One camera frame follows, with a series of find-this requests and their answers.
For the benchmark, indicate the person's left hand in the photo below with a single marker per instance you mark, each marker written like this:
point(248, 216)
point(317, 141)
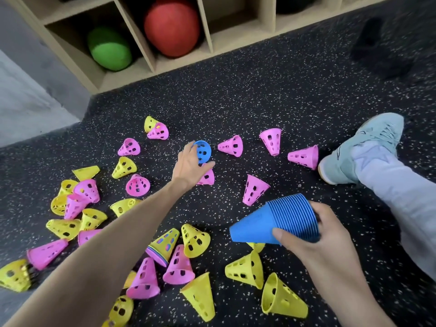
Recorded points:
point(185, 171)

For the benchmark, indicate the person's right hand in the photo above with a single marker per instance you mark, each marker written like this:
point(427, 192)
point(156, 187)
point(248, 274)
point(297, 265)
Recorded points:
point(327, 248)

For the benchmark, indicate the person's left thumb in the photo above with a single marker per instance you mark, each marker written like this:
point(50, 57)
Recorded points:
point(206, 166)

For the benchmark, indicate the person's right thumb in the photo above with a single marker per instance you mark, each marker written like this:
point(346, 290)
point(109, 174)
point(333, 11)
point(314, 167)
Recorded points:
point(288, 236)

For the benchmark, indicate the blue perforated cone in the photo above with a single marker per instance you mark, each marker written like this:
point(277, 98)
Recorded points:
point(203, 151)

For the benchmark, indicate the stack of blue cones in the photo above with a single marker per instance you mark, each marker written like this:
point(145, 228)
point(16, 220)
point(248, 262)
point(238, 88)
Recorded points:
point(259, 224)

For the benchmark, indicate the person's left forearm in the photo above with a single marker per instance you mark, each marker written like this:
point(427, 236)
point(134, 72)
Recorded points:
point(102, 262)

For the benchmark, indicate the person's right forearm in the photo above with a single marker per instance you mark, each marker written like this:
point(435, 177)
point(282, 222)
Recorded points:
point(351, 303)

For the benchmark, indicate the scattered pink perforated cones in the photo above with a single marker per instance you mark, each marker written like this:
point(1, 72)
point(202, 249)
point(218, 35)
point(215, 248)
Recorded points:
point(231, 145)

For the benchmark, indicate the scattered yellow perforated cones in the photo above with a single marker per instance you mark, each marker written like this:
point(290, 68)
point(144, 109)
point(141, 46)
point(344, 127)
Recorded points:
point(196, 240)

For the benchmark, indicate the multicoloured nested cone stack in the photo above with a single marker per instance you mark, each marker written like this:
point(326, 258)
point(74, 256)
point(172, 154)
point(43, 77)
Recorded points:
point(165, 243)

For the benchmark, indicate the light blue sneaker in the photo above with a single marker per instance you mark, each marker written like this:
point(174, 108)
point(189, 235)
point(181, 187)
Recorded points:
point(361, 146)

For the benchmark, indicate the person's white trouser leg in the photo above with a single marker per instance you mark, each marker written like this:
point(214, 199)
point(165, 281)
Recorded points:
point(398, 194)

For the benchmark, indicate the wooden cubby shelf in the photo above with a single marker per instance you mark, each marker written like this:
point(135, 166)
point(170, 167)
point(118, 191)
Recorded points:
point(238, 30)

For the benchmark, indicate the red ball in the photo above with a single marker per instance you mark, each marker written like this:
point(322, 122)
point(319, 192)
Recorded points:
point(172, 27)

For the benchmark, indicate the green ball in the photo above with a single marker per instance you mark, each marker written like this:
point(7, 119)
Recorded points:
point(110, 51)

